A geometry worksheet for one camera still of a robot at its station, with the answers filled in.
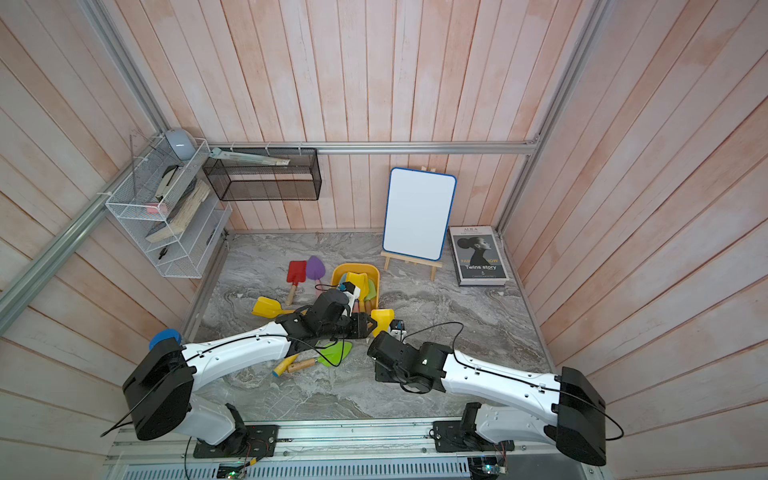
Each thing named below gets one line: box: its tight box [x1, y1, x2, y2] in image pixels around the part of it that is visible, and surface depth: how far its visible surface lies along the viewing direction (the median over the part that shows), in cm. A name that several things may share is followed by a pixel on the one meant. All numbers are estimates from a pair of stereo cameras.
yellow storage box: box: [331, 263, 381, 309], surface depth 103 cm
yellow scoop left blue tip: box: [251, 296, 295, 319], surface depth 100 cm
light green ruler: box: [209, 148, 291, 166], surface depth 92 cm
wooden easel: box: [380, 251, 443, 282], surface depth 105 cm
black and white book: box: [448, 225, 509, 287], surface depth 109 cm
